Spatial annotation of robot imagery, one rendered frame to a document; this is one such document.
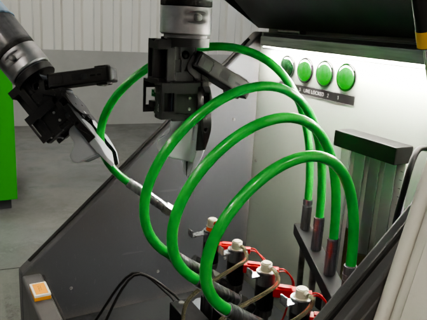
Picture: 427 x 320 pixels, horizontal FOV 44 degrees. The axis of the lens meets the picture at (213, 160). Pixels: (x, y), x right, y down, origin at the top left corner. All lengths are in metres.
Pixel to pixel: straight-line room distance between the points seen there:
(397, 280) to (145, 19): 6.98
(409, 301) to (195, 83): 0.40
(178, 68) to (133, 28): 6.67
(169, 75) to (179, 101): 0.04
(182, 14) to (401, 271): 0.43
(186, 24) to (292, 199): 0.54
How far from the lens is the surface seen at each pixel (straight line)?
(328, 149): 0.75
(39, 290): 1.06
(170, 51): 0.76
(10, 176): 4.20
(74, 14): 7.29
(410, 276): 0.60
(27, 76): 0.94
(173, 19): 0.75
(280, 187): 1.19
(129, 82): 0.89
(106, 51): 7.34
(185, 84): 0.75
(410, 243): 0.60
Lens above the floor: 1.47
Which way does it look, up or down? 15 degrees down
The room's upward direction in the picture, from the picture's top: 3 degrees clockwise
